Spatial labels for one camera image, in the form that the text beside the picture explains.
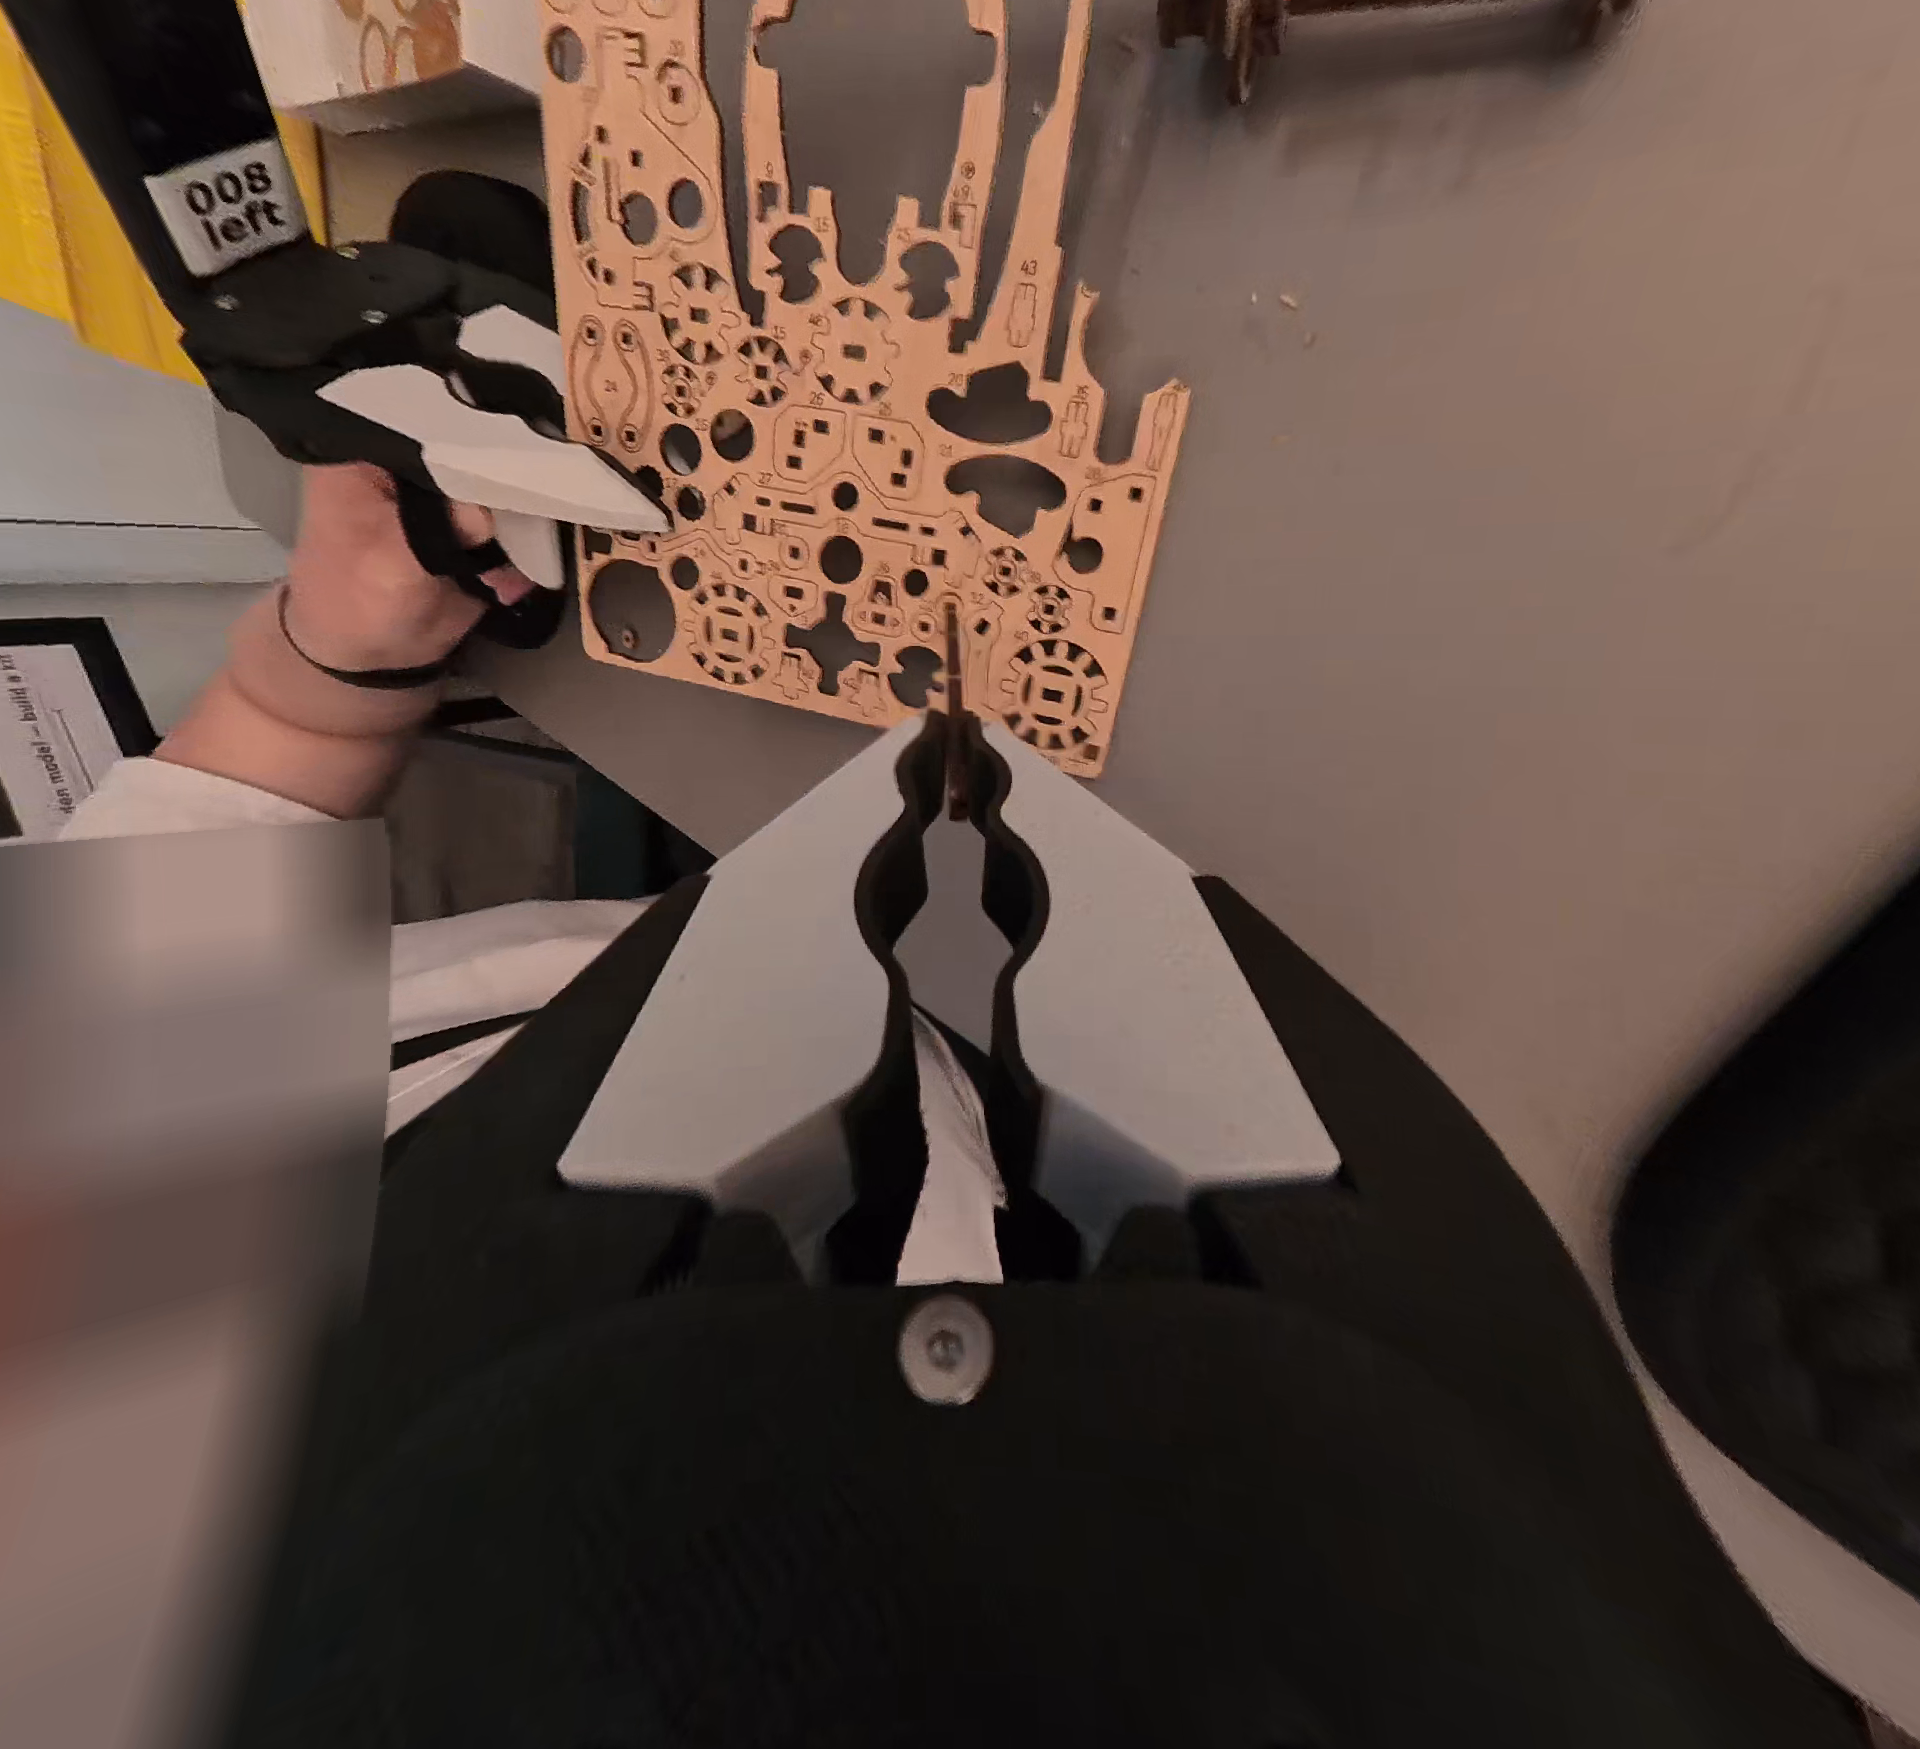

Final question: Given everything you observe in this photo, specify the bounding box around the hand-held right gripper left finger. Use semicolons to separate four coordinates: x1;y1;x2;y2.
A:
554;715;961;1288

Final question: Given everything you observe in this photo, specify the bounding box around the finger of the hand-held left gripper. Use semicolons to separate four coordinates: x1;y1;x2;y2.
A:
318;360;678;537
446;307;576;448

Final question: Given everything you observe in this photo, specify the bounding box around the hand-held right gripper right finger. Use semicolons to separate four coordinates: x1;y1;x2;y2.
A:
959;715;1341;1288

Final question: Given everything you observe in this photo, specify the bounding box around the small dark wooden model part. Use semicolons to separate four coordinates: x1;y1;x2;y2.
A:
936;596;978;824

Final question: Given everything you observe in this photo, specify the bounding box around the laser-cut wooden parts sheet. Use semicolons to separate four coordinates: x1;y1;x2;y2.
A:
532;0;1196;781

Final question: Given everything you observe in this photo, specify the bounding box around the person's left hand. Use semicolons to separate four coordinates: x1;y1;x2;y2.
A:
276;459;542;683

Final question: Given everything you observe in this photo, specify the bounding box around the black pouch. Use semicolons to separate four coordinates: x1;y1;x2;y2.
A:
386;170;558;314

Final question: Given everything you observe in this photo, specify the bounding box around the yellow plastic bin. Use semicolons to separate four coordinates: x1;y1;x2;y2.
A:
0;0;329;389

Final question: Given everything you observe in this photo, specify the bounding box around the black wristband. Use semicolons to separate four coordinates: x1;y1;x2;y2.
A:
273;587;455;693

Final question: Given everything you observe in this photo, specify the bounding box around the person's white shirt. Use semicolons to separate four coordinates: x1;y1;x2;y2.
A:
59;756;1009;1290

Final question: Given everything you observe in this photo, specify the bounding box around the black bordered printed sheet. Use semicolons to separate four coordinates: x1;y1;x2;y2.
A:
0;617;163;841

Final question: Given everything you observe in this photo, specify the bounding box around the black mesh chair cushion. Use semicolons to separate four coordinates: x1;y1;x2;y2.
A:
1612;865;1920;1601

